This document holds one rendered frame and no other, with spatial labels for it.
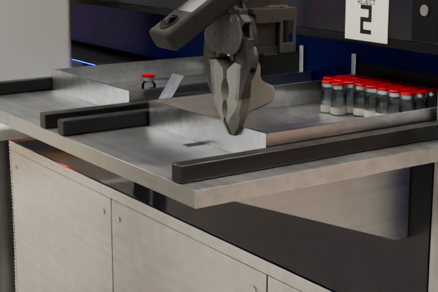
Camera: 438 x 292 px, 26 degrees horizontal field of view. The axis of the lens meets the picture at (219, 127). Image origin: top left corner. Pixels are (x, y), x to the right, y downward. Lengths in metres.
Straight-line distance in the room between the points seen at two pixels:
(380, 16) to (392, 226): 0.28
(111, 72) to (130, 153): 0.51
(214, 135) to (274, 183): 0.16
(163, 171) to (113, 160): 0.09
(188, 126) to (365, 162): 0.24
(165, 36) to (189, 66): 0.68
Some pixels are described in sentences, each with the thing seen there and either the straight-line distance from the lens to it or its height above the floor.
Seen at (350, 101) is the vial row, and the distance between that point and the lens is 1.37.
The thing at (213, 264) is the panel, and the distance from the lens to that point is 1.73.
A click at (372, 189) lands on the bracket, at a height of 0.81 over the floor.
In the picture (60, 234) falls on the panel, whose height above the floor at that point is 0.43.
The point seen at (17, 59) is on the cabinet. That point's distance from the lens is 1.95.
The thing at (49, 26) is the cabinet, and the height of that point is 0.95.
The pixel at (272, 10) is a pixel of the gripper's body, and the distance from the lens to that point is 1.09.
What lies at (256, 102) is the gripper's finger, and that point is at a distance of 1.11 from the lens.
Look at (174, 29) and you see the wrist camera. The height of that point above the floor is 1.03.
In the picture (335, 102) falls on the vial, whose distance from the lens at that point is 1.36.
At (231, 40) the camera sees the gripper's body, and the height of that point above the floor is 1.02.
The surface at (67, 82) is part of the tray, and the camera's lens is 1.55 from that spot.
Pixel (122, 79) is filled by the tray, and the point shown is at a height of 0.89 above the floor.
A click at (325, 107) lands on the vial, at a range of 1.38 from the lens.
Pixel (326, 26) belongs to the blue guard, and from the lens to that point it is 1.40.
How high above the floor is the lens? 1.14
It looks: 12 degrees down
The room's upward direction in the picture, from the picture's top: straight up
